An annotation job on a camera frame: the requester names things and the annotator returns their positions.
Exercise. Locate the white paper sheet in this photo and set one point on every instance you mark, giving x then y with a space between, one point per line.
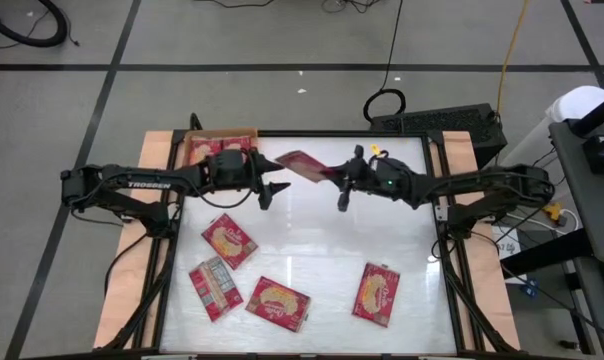
507 247

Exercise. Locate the light wooden base board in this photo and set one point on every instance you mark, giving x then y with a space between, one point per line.
127 280

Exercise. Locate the small black floor object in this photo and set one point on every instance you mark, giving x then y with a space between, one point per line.
568 344

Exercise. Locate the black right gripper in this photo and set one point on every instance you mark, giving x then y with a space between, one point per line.
387 180

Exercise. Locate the black perforated computer case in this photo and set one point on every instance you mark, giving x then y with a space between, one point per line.
432 122

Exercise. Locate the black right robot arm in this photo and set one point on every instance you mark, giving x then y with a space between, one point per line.
482 181

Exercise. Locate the white plastic bin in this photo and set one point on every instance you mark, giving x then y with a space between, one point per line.
577 105

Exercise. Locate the dark grey side table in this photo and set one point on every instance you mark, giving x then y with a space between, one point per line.
597 220

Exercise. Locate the black aluminium table frame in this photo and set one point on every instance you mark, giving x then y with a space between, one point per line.
332 133

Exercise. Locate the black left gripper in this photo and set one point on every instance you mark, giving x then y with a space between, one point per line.
232 170

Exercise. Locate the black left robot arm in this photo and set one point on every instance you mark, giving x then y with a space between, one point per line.
112 175

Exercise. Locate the orange cardboard box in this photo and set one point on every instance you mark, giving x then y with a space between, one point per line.
222 132

